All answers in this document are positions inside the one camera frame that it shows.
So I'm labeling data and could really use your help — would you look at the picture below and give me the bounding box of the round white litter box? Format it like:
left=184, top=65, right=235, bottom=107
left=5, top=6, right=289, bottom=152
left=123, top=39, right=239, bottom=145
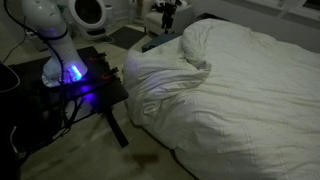
left=68, top=0, right=109, bottom=42

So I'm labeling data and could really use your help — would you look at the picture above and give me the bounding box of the white duvet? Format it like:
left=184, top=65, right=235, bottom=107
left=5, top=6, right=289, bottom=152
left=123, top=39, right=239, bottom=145
left=122, top=18, right=320, bottom=180

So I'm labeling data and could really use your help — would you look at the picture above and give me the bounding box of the red black clamp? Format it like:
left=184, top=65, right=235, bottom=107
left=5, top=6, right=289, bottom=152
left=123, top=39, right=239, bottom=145
left=101, top=67, right=120, bottom=81
left=89, top=53, right=108, bottom=66

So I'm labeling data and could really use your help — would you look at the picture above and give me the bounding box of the black object with white trim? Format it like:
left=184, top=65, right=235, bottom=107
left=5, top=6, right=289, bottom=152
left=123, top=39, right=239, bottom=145
left=0, top=62, right=21, bottom=94

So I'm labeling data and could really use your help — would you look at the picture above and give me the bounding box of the dark floor mat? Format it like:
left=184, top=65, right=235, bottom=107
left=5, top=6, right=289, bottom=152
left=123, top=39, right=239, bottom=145
left=108, top=25, right=148, bottom=51

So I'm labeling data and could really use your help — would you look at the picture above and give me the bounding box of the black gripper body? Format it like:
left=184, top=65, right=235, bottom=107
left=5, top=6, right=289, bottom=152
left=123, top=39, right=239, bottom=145
left=162, top=1, right=178, bottom=17

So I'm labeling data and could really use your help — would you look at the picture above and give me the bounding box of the blue hard suitcase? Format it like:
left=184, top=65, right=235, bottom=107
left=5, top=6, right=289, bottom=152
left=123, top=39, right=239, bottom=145
left=141, top=32, right=183, bottom=53

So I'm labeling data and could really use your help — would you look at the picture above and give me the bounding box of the white low cabinet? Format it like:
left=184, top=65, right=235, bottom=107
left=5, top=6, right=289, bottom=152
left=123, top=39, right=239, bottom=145
left=105, top=0, right=138, bottom=27

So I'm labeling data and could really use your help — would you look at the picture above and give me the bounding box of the black robot table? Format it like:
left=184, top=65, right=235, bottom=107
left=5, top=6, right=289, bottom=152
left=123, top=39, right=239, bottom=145
left=0, top=45, right=130, bottom=161

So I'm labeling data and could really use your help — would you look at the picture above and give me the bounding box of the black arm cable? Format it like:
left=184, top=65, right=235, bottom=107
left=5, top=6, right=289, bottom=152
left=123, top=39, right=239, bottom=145
left=2, top=0, right=69, bottom=88

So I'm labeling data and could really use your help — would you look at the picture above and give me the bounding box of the black cable bundle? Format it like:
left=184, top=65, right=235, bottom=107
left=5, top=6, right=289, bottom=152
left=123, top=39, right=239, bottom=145
left=58, top=96, right=86, bottom=138

